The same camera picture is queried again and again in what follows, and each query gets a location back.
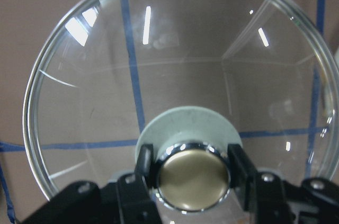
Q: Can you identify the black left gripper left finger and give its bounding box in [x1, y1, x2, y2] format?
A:
[135, 144, 154, 189]

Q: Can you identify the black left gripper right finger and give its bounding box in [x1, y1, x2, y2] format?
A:
[227, 144, 256, 188]

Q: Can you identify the glass pot lid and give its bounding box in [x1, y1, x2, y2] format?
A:
[22, 0, 339, 214]

